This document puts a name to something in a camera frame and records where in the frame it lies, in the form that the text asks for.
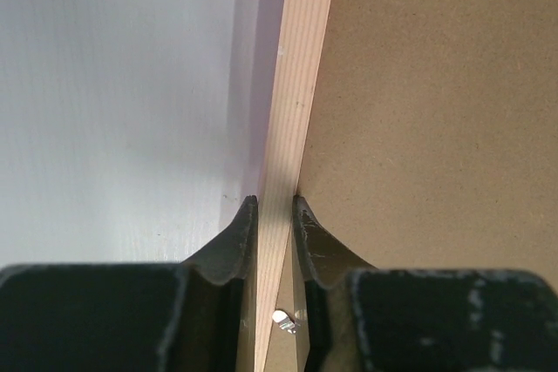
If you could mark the brown cardboard backing board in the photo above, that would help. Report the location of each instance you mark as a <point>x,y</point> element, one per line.
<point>432,140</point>

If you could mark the pink wooden picture frame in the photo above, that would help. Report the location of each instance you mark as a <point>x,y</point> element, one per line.
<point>298,58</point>

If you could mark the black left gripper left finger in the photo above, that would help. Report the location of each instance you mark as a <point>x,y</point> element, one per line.
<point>179,316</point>

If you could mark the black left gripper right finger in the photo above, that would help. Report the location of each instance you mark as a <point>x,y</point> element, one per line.
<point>362,318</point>

